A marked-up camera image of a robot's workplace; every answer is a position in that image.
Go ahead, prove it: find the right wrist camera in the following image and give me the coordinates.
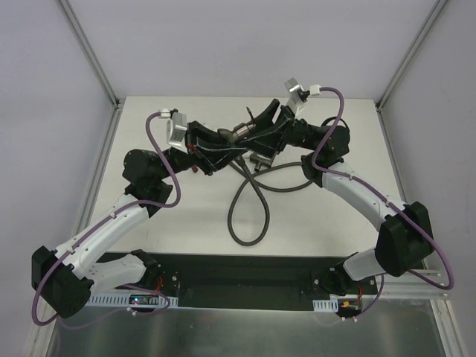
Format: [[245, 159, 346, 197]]
[[284, 77, 321, 117]]

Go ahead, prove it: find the white cable duct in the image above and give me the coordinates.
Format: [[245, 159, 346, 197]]
[[312, 298, 339, 313], [86, 292, 179, 309]]

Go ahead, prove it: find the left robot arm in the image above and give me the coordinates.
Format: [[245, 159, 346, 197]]
[[31, 119, 249, 327]]

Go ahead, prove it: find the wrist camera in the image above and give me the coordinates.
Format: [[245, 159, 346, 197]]
[[284, 77, 321, 117], [158, 109, 187, 152]]

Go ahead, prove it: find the grey flexible metal hose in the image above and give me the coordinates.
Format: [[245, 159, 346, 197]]
[[227, 154, 313, 247]]

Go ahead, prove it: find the white cable duct right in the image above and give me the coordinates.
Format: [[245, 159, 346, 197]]
[[312, 298, 339, 313]]

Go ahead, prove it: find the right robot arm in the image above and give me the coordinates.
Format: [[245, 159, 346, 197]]
[[301, 97, 437, 294]]

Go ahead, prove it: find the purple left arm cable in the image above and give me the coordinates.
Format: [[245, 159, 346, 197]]
[[32, 111, 183, 328]]

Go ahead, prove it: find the aluminium frame post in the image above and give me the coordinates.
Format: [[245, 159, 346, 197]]
[[376, 0, 451, 113], [56, 0, 120, 109]]

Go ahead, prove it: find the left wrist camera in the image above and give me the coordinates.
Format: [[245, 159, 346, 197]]
[[158, 109, 187, 152]]

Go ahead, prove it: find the white cable duct left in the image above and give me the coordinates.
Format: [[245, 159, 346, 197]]
[[86, 292, 179, 309]]

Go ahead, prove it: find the aluminium frame post left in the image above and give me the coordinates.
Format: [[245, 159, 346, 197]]
[[56, 0, 120, 109]]

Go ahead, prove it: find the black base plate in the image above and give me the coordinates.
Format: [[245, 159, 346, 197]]
[[113, 252, 386, 309]]

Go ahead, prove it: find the grey angle valve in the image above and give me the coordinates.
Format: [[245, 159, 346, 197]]
[[249, 152, 274, 172]]

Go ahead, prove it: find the aluminium frame post right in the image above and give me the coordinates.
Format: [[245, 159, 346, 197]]
[[376, 0, 451, 113]]

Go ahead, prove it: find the grey metal faucet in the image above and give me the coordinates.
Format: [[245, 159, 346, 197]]
[[217, 107, 256, 144]]

